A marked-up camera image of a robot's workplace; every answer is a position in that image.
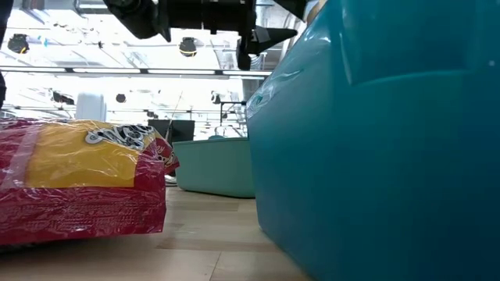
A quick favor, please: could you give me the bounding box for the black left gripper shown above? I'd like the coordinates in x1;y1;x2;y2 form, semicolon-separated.
158;0;308;71

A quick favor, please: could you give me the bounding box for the small teal container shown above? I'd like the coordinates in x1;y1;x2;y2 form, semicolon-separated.
170;137;255;199

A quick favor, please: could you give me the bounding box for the red yellow ramen packet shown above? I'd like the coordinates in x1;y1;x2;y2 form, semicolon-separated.
0;116;180;247

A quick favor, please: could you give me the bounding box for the black pendant lamp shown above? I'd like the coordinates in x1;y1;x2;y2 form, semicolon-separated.
178;36;198;58
6;33;30;55

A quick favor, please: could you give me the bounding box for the black screen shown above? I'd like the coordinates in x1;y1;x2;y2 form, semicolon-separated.
147;119;196;144

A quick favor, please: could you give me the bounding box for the large teal tray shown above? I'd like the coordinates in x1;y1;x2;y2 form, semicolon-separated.
245;0;500;281

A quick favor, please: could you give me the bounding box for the long ceiling light strip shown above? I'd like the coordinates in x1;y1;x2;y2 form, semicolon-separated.
0;66;273;78

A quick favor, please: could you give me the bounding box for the dark ceiling fixture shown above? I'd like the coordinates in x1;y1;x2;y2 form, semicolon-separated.
52;91;76;106

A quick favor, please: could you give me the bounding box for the black metal stand frame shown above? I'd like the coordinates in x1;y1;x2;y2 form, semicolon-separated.
218;100;248;126

